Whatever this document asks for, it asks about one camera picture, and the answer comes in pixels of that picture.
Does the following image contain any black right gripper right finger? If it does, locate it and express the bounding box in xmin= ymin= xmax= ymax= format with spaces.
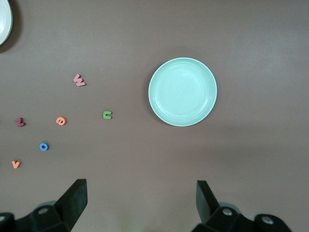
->
xmin=192 ymin=180 xmax=294 ymax=232

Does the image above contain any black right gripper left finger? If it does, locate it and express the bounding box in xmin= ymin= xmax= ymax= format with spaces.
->
xmin=0 ymin=178 xmax=88 ymax=232

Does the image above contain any pink foam letter w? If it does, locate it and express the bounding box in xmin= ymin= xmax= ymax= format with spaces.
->
xmin=72 ymin=73 xmax=87 ymax=87

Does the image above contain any green plate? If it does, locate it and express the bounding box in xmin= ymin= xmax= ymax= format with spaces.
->
xmin=148 ymin=57 xmax=218 ymax=127

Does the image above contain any beige plate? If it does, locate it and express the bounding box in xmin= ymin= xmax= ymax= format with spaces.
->
xmin=0 ymin=0 xmax=13 ymax=46

